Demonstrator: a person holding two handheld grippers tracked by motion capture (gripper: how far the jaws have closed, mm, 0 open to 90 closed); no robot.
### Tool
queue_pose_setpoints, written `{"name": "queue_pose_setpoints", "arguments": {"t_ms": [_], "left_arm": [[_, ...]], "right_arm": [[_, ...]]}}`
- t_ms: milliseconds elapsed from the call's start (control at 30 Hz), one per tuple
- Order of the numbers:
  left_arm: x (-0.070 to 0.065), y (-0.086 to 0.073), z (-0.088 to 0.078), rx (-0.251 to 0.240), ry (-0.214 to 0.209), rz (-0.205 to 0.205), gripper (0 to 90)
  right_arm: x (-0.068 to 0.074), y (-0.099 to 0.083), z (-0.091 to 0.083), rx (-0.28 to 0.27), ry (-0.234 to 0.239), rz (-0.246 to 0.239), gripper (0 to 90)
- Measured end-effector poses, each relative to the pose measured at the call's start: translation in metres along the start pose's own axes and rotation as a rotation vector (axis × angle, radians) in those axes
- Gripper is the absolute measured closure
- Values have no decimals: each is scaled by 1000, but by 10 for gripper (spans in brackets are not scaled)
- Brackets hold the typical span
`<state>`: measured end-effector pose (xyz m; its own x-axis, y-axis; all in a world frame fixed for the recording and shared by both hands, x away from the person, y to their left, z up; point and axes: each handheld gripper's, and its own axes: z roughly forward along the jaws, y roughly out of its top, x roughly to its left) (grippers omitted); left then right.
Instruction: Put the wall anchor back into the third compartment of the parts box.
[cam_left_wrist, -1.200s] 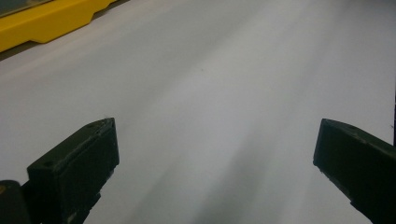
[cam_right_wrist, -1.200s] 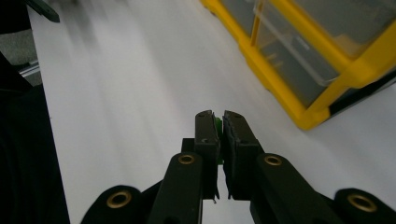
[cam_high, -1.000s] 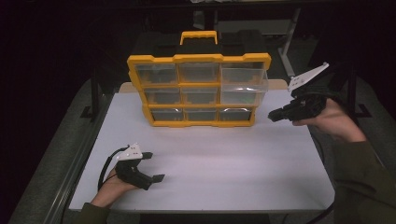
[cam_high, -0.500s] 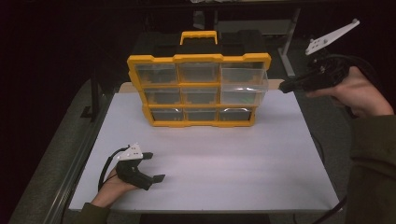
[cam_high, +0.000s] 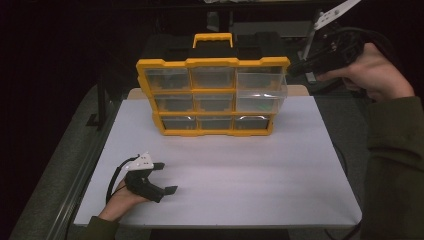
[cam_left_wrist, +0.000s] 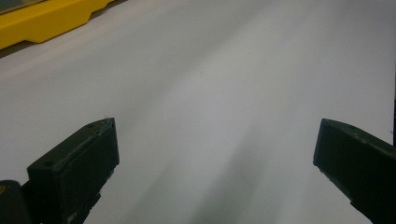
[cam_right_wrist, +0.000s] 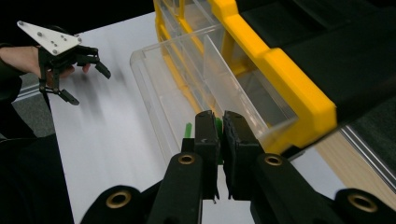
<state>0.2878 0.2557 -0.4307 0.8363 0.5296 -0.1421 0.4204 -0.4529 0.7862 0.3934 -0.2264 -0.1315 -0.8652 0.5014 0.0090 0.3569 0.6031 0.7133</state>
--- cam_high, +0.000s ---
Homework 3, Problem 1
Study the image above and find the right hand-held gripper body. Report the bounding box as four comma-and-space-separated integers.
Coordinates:
299, 0, 365, 76

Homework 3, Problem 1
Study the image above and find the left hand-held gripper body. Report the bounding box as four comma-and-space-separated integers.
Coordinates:
123, 152, 166, 204

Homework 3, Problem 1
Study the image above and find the large clear drawer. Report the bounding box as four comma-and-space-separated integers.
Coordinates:
235, 71, 288, 114

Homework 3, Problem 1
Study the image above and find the yellow and black drawer organizer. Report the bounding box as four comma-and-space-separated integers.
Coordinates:
135, 32, 291, 137

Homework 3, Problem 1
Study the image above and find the person's left hand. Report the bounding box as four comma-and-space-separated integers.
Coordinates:
97, 179, 150, 223

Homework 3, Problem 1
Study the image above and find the person's right hand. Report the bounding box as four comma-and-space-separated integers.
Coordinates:
315, 42, 416, 103

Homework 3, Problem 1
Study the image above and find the white desk leg stand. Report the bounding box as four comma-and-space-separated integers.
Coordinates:
297, 8, 324, 85

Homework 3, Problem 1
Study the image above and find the set of small clear drawers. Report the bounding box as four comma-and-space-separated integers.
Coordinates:
143, 66, 272, 131

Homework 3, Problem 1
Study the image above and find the black metal stand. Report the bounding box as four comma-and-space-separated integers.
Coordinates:
85, 71, 112, 132

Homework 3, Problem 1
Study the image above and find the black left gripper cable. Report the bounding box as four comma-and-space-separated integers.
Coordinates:
105, 154, 141, 205

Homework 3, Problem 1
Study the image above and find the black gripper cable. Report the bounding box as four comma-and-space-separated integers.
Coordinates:
105, 154, 141, 205
328, 25, 403, 69

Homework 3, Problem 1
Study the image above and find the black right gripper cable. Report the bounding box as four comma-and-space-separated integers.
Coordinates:
328, 25, 403, 69

